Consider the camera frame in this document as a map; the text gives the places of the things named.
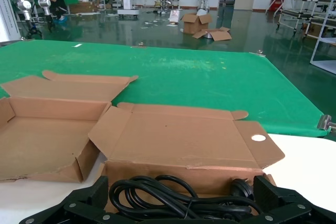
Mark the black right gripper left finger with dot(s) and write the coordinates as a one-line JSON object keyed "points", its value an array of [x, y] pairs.
{"points": [[78, 208]]}

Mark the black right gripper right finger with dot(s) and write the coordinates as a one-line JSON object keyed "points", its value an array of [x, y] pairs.
{"points": [[286, 205]]}

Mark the open brown cardboard box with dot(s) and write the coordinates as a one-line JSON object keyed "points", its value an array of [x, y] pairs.
{"points": [[47, 140], [183, 140]]}

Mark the metal spring clamp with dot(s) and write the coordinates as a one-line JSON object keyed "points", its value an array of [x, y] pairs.
{"points": [[325, 123], [261, 53], [140, 45]]}

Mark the green felt cloth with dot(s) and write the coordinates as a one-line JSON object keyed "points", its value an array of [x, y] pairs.
{"points": [[197, 82]]}

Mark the white tape strip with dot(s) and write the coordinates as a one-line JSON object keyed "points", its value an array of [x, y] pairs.
{"points": [[77, 45]]}

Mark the flattened cardboard carton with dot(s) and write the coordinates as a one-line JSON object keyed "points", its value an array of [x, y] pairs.
{"points": [[218, 35]]}

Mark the closed cardboard carton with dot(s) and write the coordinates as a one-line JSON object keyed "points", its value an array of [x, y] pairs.
{"points": [[82, 7]]}

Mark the white printed panel stand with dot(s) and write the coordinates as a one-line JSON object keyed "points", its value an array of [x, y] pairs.
{"points": [[8, 16]]}

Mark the open cardboard carton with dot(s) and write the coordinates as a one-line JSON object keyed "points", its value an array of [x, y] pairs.
{"points": [[194, 23]]}

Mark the white printed sign board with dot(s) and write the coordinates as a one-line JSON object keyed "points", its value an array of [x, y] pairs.
{"points": [[174, 16]]}

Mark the white shelf frame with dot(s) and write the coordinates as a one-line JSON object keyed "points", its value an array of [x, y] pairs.
{"points": [[324, 40]]}

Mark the pipe frame roller rack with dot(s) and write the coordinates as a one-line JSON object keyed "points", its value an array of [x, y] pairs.
{"points": [[302, 11]]}

